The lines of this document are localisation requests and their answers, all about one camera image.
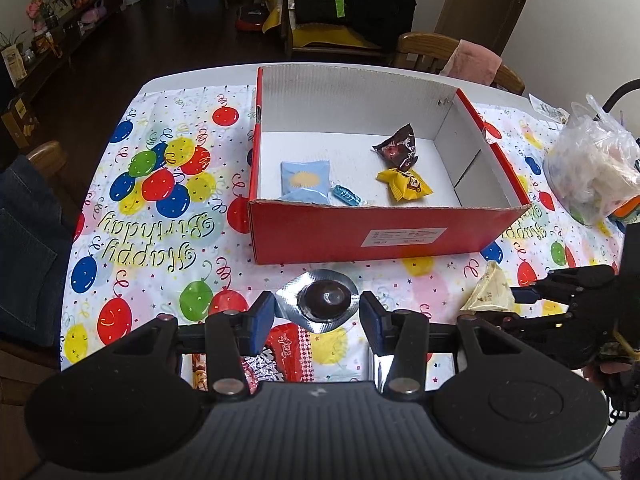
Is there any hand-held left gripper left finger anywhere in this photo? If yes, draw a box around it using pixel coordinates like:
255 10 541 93
112 290 277 401

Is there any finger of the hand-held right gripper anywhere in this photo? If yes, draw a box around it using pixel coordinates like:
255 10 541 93
477 310 576 346
510 265 618 306

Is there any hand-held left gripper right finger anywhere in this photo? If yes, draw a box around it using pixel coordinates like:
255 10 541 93
359 290 523 401

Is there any red snack packet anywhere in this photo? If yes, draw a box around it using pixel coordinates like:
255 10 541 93
190 324 316 393

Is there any foil chocolate cup pack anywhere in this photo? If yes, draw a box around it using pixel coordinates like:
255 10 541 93
274 269 361 335

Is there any silver foil snack bar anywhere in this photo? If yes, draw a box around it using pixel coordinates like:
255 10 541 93
370 350 401 393

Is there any cream white snack packet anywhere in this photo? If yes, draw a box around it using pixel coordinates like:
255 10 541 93
460 261 516 313

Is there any red cardboard box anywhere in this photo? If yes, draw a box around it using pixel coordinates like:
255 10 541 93
247 64 532 266

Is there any small blue candy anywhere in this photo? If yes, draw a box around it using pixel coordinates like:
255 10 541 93
330 184 368 207

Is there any yellow candy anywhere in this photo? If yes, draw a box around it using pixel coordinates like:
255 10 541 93
376 166 433 204

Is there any light blue snack packet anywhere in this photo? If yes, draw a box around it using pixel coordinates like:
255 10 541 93
277 159 333 206

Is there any brown candy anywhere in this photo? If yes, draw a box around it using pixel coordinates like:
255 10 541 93
371 122 420 171

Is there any person's right hand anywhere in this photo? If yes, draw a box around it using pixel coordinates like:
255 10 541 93
582 357 633 383

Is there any orange pencil sharpener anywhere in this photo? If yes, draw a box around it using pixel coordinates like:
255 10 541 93
612 195 640 221

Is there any plastic bag of rice cakes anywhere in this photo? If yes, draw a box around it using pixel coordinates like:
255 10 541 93
542 92 640 226

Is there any grey fleece garment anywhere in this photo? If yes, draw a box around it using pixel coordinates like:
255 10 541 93
620 420 640 480

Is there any balloon print tablecloth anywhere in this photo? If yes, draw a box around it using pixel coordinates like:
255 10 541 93
60 82 631 386

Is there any small white paper packet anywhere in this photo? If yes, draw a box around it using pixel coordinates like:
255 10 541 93
529 94 571 128

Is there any grey desk lamp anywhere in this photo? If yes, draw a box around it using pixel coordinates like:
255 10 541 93
602 80 640 111

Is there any pink cloth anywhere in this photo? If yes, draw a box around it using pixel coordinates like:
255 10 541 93
440 39 502 88

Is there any denim jacket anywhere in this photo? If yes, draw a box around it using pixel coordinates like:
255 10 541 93
0 155 83 348

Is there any wooden chair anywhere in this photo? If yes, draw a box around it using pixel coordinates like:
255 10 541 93
0 141 68 406
392 32 526 96

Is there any wooden door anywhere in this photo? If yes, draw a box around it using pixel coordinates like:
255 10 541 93
435 0 543 51

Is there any red toy car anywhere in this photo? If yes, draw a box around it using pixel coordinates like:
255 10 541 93
235 0 271 33

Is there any black garment pile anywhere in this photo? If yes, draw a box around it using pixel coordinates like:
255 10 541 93
287 0 416 53

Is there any brown cardboard box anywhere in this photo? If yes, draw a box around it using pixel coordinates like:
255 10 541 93
0 92 41 148

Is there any wooden television cabinet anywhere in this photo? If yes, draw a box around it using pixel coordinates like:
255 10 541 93
0 0 126 106

